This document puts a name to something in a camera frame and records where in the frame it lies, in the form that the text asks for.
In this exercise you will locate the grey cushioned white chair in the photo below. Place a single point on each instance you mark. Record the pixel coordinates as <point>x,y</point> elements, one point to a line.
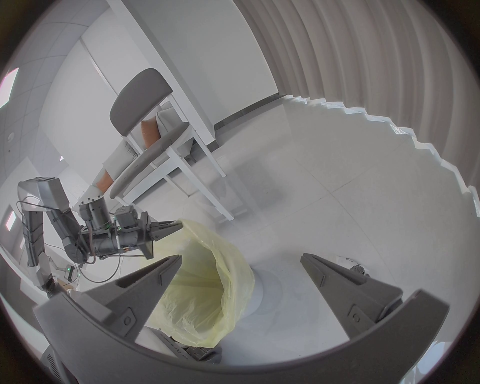
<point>142,93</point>

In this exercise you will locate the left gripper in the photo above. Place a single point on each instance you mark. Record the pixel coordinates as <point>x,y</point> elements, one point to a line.
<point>131,243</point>

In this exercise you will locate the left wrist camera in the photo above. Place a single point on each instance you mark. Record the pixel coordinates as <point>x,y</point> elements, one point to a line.
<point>126,217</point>

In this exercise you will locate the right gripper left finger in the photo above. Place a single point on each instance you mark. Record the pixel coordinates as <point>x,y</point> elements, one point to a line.
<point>135,300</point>

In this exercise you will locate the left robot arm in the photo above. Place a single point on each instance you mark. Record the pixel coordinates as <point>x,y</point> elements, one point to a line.
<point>93,212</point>

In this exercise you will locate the white trash bin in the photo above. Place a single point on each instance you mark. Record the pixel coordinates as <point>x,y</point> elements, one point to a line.
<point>268,296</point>

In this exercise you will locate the orange cushion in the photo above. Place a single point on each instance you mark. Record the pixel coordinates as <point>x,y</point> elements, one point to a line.
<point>149,134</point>
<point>105,180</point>

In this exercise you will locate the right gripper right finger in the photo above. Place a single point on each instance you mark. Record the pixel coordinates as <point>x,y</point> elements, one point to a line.
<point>352,300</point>

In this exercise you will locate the white sofa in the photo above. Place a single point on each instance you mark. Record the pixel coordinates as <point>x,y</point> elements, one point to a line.
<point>114,158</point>

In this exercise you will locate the yellow plastic bag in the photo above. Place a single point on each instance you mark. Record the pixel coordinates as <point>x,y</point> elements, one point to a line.
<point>210,300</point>

